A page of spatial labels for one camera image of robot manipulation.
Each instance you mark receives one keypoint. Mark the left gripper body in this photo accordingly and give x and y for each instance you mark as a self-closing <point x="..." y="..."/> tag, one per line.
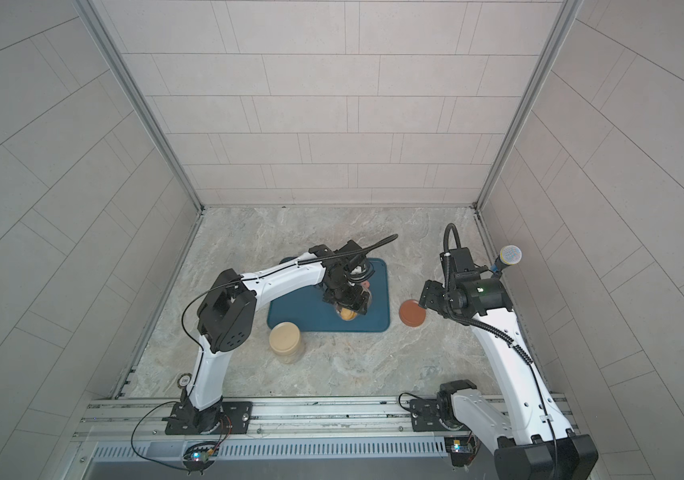
<point x="347" y="293"/>

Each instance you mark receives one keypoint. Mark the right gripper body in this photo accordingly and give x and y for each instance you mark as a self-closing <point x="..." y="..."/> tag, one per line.
<point x="439" y="297"/>

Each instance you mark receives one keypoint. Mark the clear cookie jar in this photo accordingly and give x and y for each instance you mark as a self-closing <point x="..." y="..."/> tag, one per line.
<point x="357" y="305"/>

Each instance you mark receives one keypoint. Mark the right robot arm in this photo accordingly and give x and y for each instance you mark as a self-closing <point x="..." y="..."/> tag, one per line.
<point x="532" y="439"/>

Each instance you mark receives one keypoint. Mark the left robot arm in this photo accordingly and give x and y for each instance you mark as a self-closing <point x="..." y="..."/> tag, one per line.
<point x="226" y="317"/>

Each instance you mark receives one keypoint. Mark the beige lid jar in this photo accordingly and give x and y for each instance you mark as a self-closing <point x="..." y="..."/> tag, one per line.
<point x="286" y="342"/>

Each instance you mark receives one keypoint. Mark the blue tray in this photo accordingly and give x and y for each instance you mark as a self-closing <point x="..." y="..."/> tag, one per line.
<point x="306" y="309"/>

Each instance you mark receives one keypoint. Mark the right circuit board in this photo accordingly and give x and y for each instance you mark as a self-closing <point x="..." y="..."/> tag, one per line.
<point x="462" y="451"/>

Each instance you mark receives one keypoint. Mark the circuit board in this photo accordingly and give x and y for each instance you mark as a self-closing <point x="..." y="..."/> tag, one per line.
<point x="462" y="451"/>
<point x="199" y="457"/>

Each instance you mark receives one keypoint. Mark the left circuit board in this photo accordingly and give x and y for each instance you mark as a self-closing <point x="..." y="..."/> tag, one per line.
<point x="199" y="457"/>

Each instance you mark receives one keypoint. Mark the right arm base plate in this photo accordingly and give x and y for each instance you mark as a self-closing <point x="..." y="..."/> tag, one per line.
<point x="425" y="417"/>

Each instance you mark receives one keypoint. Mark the aluminium rail frame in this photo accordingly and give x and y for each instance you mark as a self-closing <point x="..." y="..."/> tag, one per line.
<point x="286" y="437"/>

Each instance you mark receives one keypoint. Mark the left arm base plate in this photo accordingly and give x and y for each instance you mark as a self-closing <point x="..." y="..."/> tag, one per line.
<point x="224" y="417"/>

